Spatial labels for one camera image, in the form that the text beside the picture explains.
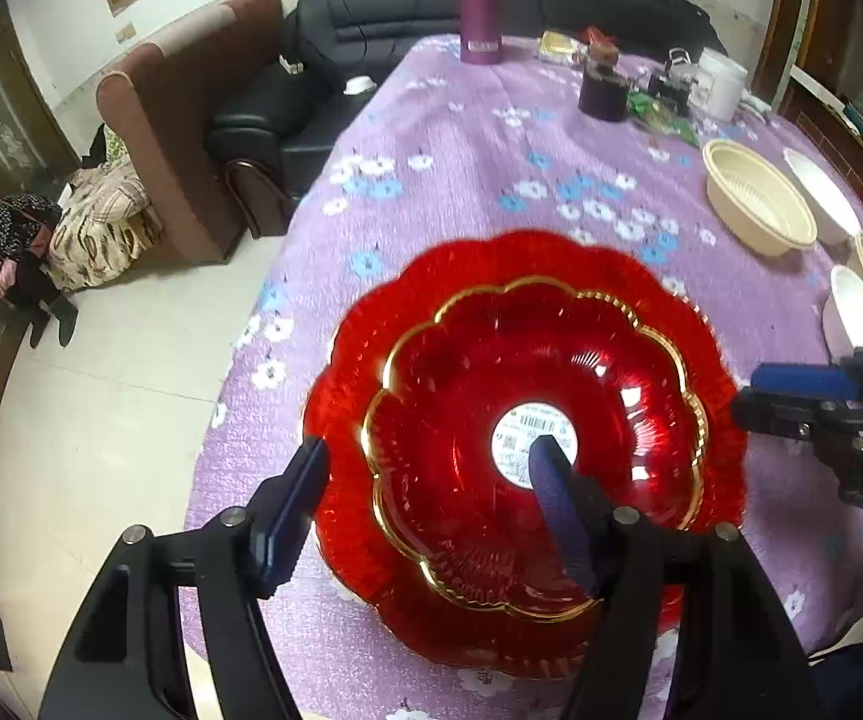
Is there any red glass scalloped plate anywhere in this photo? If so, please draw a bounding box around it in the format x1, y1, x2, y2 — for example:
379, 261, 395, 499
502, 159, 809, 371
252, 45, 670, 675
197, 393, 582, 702
304, 231, 747, 679

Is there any floral patterned cushion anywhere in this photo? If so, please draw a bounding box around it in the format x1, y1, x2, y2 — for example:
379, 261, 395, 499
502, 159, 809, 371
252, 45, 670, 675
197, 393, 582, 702
46, 156, 164, 293

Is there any brown armchair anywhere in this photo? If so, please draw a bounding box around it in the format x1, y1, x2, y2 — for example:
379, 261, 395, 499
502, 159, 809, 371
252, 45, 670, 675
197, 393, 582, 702
96, 0, 283, 265

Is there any white cylindrical jar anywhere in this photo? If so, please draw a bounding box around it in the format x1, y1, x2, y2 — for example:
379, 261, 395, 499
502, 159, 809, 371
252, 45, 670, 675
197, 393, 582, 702
688, 49, 747, 121

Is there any green plastic wrapper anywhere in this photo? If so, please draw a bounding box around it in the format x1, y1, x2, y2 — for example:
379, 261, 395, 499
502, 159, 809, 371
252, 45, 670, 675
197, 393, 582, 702
627, 89, 700, 148

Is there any black leather sofa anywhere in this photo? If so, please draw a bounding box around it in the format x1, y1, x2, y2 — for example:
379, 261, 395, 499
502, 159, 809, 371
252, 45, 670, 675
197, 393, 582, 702
203, 0, 724, 199

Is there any large cream plastic bowl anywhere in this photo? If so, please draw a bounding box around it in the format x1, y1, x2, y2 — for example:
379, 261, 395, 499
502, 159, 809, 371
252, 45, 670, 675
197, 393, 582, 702
702, 138, 817, 257

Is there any white object on sofa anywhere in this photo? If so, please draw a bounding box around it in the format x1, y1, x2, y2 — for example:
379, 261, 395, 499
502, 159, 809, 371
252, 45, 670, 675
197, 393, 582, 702
344, 75, 378, 96

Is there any seated person in dark clothes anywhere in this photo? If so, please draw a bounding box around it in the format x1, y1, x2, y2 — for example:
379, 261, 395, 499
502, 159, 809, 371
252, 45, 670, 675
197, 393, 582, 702
0, 193, 79, 348

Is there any small black box with cables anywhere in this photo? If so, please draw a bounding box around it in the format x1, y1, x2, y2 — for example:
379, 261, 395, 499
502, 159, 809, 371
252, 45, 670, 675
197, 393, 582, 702
646, 47, 697, 117

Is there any yellow snack packet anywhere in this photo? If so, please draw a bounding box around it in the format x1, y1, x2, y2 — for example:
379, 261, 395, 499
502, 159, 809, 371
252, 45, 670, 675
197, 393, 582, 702
536, 29, 588, 68

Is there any small white plastic bowl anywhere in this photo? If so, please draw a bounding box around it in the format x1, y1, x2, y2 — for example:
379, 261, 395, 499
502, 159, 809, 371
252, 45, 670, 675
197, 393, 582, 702
822, 265, 863, 362

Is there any purple thermos bottle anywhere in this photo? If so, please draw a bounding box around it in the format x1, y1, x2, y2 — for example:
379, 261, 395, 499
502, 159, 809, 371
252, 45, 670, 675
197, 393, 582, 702
459, 0, 503, 65

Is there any black round container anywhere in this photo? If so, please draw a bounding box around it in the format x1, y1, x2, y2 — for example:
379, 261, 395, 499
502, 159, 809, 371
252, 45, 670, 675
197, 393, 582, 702
578, 64, 630, 122

